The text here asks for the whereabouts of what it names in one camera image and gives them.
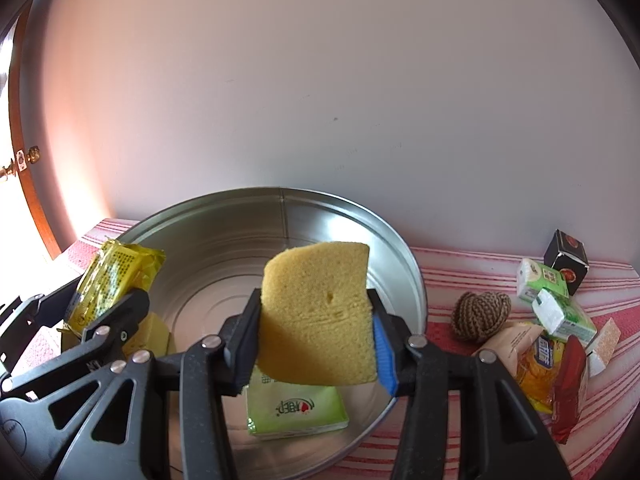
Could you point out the yellow sponge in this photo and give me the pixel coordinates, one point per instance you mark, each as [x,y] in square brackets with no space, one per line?
[315,310]

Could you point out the beige snack packet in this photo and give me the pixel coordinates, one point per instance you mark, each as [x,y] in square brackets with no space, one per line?
[505,345]

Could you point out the beige patterned small box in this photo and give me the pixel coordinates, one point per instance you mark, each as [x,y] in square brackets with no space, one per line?
[605,345]

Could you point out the yellow biscuit packet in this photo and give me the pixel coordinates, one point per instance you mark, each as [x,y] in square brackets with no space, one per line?
[537,375]

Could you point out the yellow packet with black print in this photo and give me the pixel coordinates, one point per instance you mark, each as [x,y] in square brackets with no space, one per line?
[110,270]

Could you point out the light green tissue packet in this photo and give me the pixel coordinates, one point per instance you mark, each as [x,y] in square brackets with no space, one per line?
[295,405]

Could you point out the small black box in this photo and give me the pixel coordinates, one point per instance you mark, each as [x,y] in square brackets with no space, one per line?
[565,255]

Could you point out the round steel pan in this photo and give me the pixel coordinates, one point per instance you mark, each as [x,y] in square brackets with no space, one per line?
[300,240]

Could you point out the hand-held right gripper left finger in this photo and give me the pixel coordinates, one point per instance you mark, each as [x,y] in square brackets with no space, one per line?
[242,340]

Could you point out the wooden door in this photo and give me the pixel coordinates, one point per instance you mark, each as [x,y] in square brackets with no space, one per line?
[35,200]

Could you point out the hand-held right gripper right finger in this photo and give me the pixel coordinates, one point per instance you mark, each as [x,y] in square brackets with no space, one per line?
[385,355]

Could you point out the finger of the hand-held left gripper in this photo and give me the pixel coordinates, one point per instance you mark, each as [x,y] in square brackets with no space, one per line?
[45,305]
[112,322]

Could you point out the red snack packet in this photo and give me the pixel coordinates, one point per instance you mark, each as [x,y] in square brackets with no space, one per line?
[567,395]

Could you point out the red white striped tablecloth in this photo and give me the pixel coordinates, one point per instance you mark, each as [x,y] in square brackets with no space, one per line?
[450,270]

